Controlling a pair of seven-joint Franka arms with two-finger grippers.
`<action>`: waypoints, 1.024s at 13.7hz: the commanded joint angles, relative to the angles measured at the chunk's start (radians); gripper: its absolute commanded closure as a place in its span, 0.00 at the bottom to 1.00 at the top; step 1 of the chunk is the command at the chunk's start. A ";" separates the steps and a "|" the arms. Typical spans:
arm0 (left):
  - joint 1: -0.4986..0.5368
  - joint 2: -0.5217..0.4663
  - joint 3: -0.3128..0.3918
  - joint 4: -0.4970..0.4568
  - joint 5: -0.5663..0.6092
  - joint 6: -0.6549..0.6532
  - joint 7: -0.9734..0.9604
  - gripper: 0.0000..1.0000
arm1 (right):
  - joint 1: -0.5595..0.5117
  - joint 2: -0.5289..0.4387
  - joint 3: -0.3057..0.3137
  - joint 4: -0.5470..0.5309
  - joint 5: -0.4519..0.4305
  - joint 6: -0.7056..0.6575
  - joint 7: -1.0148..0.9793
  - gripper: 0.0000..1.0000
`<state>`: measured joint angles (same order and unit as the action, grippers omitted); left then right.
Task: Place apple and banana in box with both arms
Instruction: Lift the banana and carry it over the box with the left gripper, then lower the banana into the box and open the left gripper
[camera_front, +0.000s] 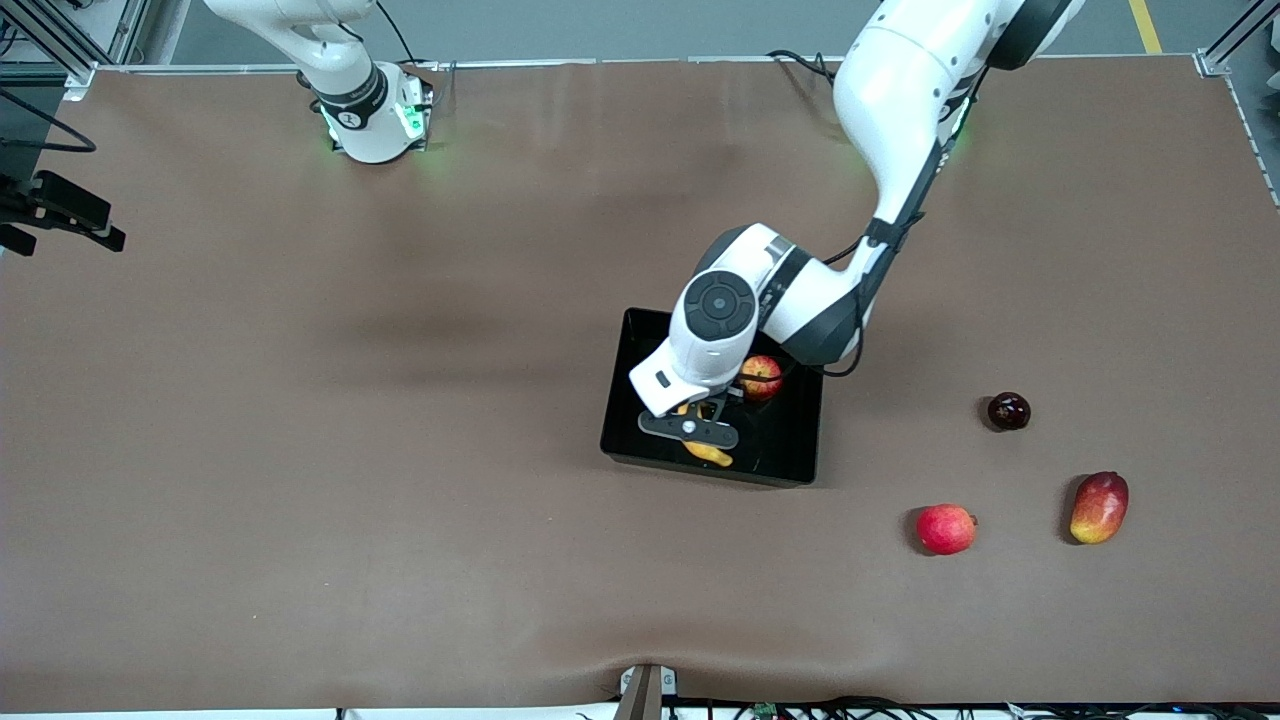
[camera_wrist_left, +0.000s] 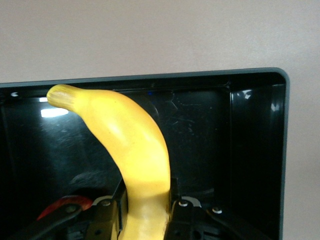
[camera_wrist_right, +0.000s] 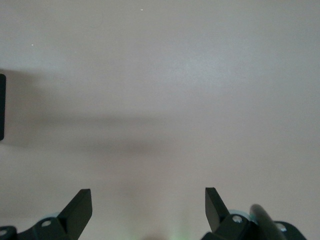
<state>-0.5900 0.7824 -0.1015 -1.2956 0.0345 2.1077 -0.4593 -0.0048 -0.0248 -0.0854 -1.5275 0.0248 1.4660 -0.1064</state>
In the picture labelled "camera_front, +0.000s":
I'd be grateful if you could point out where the yellow banana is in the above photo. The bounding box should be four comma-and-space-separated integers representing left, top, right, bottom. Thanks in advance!
675, 402, 734, 468

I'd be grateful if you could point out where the red yellow apple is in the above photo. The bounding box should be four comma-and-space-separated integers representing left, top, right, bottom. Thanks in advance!
740, 355, 784, 403

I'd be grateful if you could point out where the black plastic box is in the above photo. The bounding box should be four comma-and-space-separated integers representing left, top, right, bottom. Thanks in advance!
600, 307, 824, 488

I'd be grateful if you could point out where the red pomegranate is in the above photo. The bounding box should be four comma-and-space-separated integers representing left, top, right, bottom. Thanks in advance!
916, 503, 978, 556

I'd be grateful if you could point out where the brown table mat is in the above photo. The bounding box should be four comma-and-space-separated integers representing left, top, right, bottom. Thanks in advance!
0, 55, 1280, 713

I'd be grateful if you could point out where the red yellow mango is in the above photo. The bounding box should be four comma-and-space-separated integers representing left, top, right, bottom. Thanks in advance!
1069, 471, 1130, 545

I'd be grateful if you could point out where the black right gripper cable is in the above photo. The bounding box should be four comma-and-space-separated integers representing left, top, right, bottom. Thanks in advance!
0, 88, 99, 154

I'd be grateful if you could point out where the aluminium frame post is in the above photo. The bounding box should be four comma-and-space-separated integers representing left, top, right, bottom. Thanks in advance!
0, 0, 153, 101
1195, 0, 1280, 79

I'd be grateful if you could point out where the black left arm wrist cable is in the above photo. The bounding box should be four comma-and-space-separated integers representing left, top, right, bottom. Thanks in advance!
740, 80, 976, 387

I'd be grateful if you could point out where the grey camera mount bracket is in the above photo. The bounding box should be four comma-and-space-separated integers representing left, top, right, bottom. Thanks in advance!
618, 663, 678, 720

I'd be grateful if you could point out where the black left arm base cable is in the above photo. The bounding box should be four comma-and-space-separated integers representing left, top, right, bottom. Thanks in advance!
767, 48, 843, 87

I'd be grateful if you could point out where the black arm base cable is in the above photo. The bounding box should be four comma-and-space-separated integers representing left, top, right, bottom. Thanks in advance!
375, 0, 443, 73
767, 48, 843, 87

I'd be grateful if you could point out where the black right arm base cable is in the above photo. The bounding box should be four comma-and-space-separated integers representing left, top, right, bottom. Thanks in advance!
375, 0, 443, 73

